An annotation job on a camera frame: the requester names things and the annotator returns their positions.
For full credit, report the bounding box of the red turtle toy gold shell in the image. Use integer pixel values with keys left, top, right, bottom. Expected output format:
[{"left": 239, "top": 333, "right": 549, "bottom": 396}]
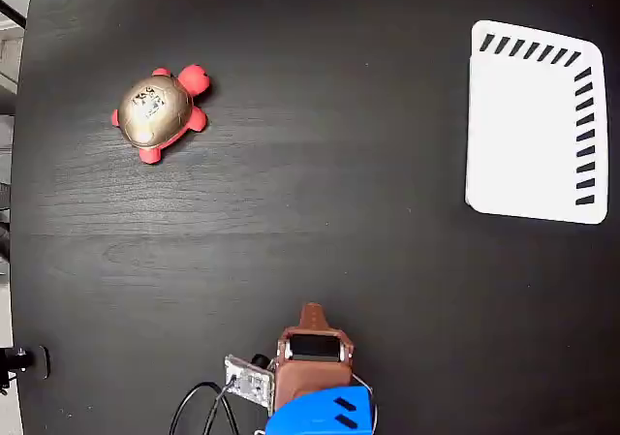
[{"left": 110, "top": 63, "right": 213, "bottom": 166}]

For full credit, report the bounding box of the white tray with black stripes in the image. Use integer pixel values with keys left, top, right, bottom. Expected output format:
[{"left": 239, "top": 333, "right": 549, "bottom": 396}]
[{"left": 464, "top": 19, "right": 609, "bottom": 226}]

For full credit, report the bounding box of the black table clamp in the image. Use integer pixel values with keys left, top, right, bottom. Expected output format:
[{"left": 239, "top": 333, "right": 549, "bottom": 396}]
[{"left": 0, "top": 344, "right": 51, "bottom": 395}]

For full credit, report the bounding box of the black metal bar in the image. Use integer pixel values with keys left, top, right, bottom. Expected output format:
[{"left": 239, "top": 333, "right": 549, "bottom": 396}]
[{"left": 0, "top": 0, "right": 28, "bottom": 30}]

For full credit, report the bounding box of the white red servo wire bundle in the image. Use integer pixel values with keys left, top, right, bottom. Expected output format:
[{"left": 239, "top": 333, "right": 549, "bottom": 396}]
[{"left": 350, "top": 372, "right": 380, "bottom": 431}]

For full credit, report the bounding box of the bare camera circuit board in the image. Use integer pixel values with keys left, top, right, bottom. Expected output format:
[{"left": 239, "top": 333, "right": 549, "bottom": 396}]
[{"left": 223, "top": 353, "right": 277, "bottom": 406}]

